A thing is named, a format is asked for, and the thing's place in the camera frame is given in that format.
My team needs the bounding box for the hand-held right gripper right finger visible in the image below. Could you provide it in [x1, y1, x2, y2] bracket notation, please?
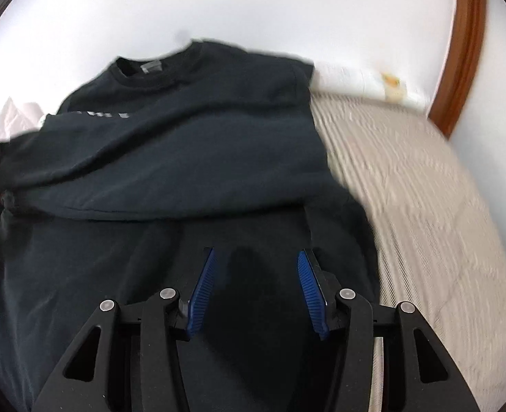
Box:
[297, 248, 479, 412]

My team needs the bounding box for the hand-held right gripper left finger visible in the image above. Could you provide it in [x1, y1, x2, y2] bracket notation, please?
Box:
[32, 247, 217, 412]

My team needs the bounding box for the black t-shirt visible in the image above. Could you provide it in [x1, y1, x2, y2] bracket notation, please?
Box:
[0, 39, 382, 412]

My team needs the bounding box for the striped quilted mattress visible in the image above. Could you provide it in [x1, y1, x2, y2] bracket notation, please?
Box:
[309, 90, 506, 412]

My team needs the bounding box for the white patterned pillow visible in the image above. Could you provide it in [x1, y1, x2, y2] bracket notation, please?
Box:
[313, 62, 427, 114]

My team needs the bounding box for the white plastic bag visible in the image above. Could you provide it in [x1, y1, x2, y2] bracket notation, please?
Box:
[0, 96, 50, 147]

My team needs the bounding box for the brown wooden door frame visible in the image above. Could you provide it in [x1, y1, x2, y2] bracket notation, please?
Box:
[427, 0, 487, 138]

